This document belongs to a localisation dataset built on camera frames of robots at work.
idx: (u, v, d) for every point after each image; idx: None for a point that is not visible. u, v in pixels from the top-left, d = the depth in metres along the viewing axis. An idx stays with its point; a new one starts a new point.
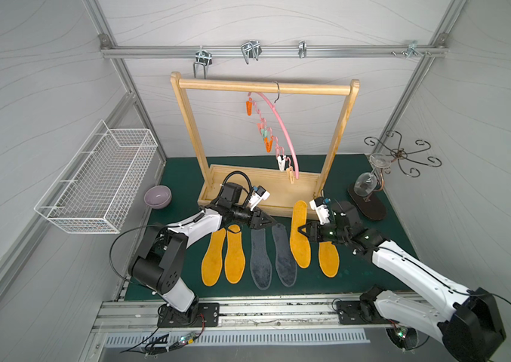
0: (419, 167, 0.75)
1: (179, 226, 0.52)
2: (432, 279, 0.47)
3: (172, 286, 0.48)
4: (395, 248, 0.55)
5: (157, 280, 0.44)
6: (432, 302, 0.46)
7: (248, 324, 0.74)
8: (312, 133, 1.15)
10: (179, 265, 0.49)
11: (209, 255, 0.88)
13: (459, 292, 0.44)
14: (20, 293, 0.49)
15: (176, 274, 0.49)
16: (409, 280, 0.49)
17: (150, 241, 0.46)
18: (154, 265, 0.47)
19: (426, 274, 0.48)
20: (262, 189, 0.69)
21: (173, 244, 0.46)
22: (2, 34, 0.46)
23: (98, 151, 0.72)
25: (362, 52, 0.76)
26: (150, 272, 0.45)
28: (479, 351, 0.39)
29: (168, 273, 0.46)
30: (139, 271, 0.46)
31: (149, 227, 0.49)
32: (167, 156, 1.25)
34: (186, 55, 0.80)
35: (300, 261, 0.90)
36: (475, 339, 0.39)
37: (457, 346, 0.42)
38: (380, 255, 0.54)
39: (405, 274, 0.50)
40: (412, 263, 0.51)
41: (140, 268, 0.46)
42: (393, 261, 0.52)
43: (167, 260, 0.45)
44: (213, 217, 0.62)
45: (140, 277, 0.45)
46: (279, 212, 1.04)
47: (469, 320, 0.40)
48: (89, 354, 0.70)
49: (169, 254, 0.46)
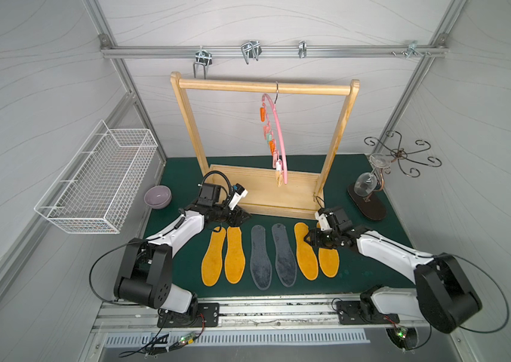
0: (419, 167, 0.75)
1: (161, 237, 0.50)
2: (401, 250, 0.53)
3: (164, 298, 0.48)
4: (375, 233, 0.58)
5: (149, 297, 0.43)
6: (404, 273, 0.50)
7: (248, 324, 0.74)
8: (312, 133, 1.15)
10: (168, 277, 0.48)
11: (209, 255, 0.88)
13: (422, 256, 0.49)
14: (19, 294, 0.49)
15: (166, 286, 0.47)
16: (386, 257, 0.54)
17: (131, 260, 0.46)
18: (141, 281, 0.45)
19: (397, 247, 0.54)
20: (241, 187, 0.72)
21: (157, 259, 0.44)
22: (3, 34, 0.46)
23: (97, 151, 0.72)
25: (361, 52, 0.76)
26: (139, 290, 0.43)
28: (444, 307, 0.42)
29: (158, 287, 0.44)
30: (126, 291, 0.43)
31: (128, 245, 0.45)
32: (167, 156, 1.25)
34: (186, 55, 0.80)
35: (309, 274, 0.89)
36: (439, 293, 0.43)
37: (432, 312, 0.44)
38: (361, 239, 0.61)
39: (383, 253, 0.55)
40: (388, 242, 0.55)
41: (127, 286, 0.44)
42: (372, 243, 0.59)
43: (154, 276, 0.43)
44: (195, 218, 0.61)
45: (128, 296, 0.43)
46: (280, 212, 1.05)
47: (431, 276, 0.44)
48: (89, 354, 0.70)
49: (154, 268, 0.44)
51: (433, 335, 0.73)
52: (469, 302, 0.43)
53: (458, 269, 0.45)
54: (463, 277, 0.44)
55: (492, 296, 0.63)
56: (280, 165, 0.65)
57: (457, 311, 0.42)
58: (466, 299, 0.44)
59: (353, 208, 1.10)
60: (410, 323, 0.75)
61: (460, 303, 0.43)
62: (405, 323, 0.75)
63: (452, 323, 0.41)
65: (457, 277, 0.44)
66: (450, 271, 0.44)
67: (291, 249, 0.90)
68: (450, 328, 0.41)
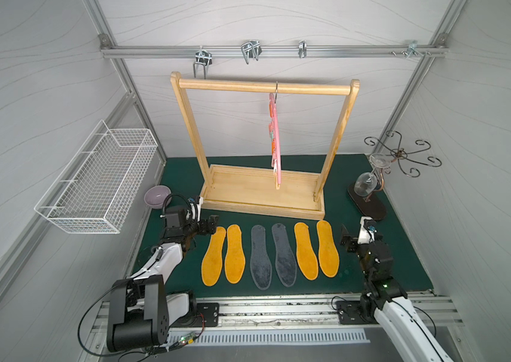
0: (419, 167, 0.75)
1: (146, 271, 0.48)
2: (431, 350, 0.50)
3: (165, 329, 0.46)
4: (408, 305, 0.58)
5: (152, 333, 0.40)
6: None
7: (248, 324, 0.74)
8: (313, 133, 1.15)
10: (165, 308, 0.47)
11: (209, 255, 0.88)
13: None
14: (19, 295, 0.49)
15: (165, 317, 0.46)
16: (410, 342, 0.53)
17: (121, 305, 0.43)
18: (138, 321, 0.42)
19: (427, 343, 0.51)
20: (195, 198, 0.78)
21: (149, 290, 0.43)
22: (4, 34, 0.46)
23: (98, 151, 0.72)
25: (361, 52, 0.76)
26: (140, 329, 0.41)
28: None
29: (158, 319, 0.43)
30: (123, 339, 0.40)
31: (112, 289, 0.42)
32: (167, 156, 1.25)
34: (186, 55, 0.80)
35: (309, 274, 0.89)
36: None
37: None
38: (392, 305, 0.58)
39: (408, 335, 0.54)
40: (420, 326, 0.54)
41: (124, 332, 0.40)
42: (401, 317, 0.56)
43: (152, 309, 0.42)
44: (173, 248, 0.60)
45: (127, 342, 0.40)
46: (279, 212, 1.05)
47: None
48: (89, 353, 0.70)
49: (149, 302, 0.42)
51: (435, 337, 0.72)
52: None
53: None
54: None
55: (492, 297, 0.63)
56: (274, 164, 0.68)
57: None
58: None
59: (353, 208, 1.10)
60: None
61: None
62: None
63: None
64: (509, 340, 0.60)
65: None
66: None
67: (292, 249, 0.90)
68: None
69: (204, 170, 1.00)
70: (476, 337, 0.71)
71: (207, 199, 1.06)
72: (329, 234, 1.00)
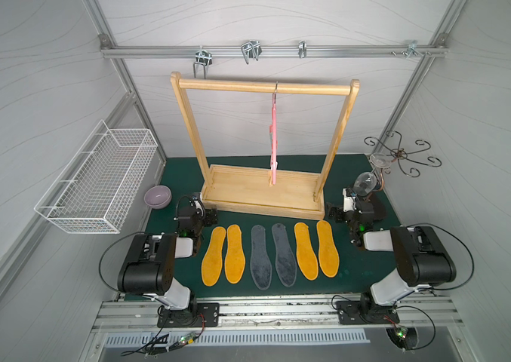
0: (419, 167, 0.75)
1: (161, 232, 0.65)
2: None
3: (167, 286, 0.48)
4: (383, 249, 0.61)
5: (157, 274, 0.45)
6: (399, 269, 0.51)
7: (248, 324, 0.74)
8: (313, 133, 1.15)
10: (171, 266, 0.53)
11: (209, 255, 0.88)
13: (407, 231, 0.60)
14: (19, 295, 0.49)
15: (169, 272, 0.49)
16: None
17: (137, 250, 0.49)
18: (144, 268, 0.46)
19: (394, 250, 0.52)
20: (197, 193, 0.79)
21: (165, 242, 0.50)
22: (3, 34, 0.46)
23: (97, 151, 0.72)
25: (361, 52, 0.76)
26: (147, 271, 0.46)
28: (411, 253, 0.49)
29: (165, 265, 0.47)
30: (130, 278, 0.45)
31: (135, 237, 0.51)
32: (167, 156, 1.25)
34: (186, 55, 0.80)
35: (309, 274, 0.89)
36: (408, 243, 0.50)
37: (404, 265, 0.49)
38: (365, 234, 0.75)
39: None
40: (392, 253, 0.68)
41: (133, 272, 0.45)
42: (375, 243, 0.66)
43: (163, 254, 0.48)
44: (186, 243, 0.66)
45: (132, 279, 0.45)
46: (279, 212, 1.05)
47: (401, 231, 0.52)
48: (89, 354, 0.70)
49: (162, 250, 0.49)
51: (435, 336, 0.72)
52: (441, 259, 0.48)
53: (435, 238, 0.51)
54: (438, 242, 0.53)
55: (492, 296, 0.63)
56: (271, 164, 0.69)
57: (425, 262, 0.48)
58: (438, 256, 0.48)
59: None
60: (410, 323, 0.75)
61: (429, 256, 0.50)
62: (405, 323, 0.75)
63: (415, 267, 0.47)
64: (509, 340, 0.60)
65: (434, 242, 0.50)
66: (429, 239, 0.51)
67: (292, 249, 0.90)
68: (415, 271, 0.46)
69: (204, 170, 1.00)
70: (475, 337, 0.71)
71: (209, 200, 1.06)
72: (329, 234, 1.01)
